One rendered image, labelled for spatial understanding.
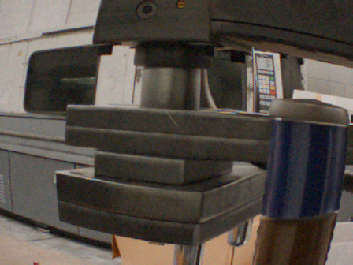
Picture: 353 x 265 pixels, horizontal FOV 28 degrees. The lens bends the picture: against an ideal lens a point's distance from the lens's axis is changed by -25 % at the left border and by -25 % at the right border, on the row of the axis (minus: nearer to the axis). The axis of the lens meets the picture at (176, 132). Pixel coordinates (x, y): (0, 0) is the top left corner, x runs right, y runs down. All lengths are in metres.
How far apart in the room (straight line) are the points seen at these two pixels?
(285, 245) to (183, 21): 0.27
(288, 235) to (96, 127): 0.29
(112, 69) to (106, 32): 5.12
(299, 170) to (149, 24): 0.28
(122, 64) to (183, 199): 5.14
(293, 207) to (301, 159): 0.02
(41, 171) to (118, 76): 0.97
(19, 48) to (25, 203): 1.33
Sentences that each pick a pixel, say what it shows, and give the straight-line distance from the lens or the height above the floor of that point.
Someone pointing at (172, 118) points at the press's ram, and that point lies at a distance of 0.53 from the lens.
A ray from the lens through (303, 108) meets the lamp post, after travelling 0.27.
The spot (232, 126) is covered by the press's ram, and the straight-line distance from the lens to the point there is 0.52.
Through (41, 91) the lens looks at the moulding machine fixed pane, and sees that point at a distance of 6.01.
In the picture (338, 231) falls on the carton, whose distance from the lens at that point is 3.33.
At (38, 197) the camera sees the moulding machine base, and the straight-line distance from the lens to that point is 6.05.
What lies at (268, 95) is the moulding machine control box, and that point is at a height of 1.18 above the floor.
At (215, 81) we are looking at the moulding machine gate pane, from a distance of 5.32.
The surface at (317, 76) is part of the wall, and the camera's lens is 7.14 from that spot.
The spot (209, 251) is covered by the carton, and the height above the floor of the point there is 0.64.
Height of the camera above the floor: 1.20
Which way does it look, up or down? 3 degrees down
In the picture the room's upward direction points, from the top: 3 degrees clockwise
